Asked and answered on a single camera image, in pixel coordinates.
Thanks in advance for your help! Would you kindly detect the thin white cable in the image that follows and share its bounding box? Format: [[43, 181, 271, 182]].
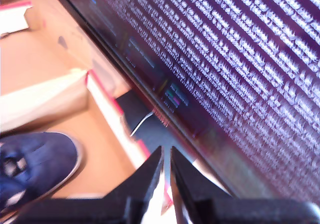
[[129, 110, 155, 138]]

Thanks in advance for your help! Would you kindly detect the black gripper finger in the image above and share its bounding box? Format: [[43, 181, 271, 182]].
[[103, 145, 165, 224], [170, 146, 232, 224]]

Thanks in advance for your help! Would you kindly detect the blue suede sneaker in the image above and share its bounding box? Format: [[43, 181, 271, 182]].
[[0, 131, 83, 216]]

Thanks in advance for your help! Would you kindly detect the wide black computer monitor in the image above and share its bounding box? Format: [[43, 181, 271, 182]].
[[47, 0, 320, 210]]

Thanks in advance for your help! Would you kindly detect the red cardboard shoebox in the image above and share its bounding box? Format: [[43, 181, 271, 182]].
[[0, 0, 173, 216]]

